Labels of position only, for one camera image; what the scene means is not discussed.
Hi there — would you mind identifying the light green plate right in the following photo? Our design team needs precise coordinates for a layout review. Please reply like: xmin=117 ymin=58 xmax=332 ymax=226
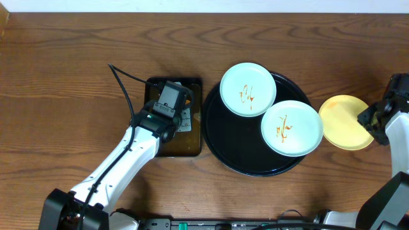
xmin=261 ymin=100 xmax=323 ymax=157

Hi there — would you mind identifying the light green plate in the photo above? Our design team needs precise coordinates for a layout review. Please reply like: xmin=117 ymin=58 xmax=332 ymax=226
xmin=220 ymin=63 xmax=277 ymax=117
xmin=261 ymin=100 xmax=323 ymax=157

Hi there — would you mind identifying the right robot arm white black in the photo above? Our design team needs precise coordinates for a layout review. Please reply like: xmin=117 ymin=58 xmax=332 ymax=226
xmin=314 ymin=96 xmax=408 ymax=229

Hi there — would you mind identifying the light green plate rear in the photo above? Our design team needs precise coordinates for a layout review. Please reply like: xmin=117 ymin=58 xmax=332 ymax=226
xmin=220 ymin=63 xmax=277 ymax=117

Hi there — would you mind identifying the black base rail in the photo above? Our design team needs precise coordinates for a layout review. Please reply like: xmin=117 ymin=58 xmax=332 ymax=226
xmin=138 ymin=210 xmax=316 ymax=230

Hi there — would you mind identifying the yellow plate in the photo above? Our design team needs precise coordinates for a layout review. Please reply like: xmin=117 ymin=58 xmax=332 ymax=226
xmin=319 ymin=95 xmax=374 ymax=151

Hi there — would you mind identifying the round black serving tray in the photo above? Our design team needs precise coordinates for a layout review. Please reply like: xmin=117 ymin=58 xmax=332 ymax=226
xmin=201 ymin=84 xmax=304 ymax=177

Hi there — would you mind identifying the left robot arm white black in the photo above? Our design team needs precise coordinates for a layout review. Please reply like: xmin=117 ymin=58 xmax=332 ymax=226
xmin=38 ymin=100 xmax=193 ymax=229

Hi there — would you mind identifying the black rectangular water tray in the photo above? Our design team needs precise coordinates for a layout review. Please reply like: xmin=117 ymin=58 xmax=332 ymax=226
xmin=147 ymin=77 xmax=202 ymax=158

